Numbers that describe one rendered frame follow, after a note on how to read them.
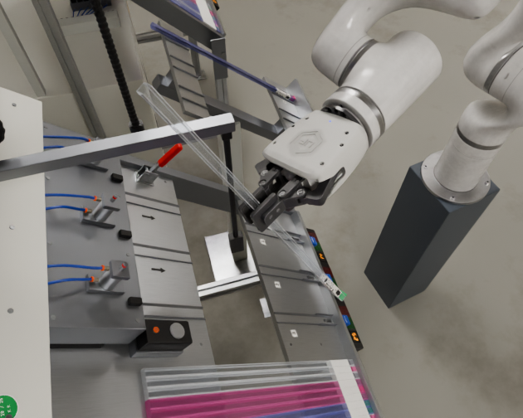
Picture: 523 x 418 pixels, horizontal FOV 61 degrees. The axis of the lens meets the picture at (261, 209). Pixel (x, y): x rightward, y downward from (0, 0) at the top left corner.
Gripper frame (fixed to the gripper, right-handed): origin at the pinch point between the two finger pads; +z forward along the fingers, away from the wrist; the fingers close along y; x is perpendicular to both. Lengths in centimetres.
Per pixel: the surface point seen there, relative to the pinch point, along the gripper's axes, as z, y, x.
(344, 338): -5, -7, 55
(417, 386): -24, -11, 136
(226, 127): -2.3, -3.0, -10.1
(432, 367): -33, -11, 137
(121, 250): 15.2, -17.5, 4.1
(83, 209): 14.9, -21.2, -2.9
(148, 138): 4.8, -6.6, -13.2
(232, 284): -1, -60, 79
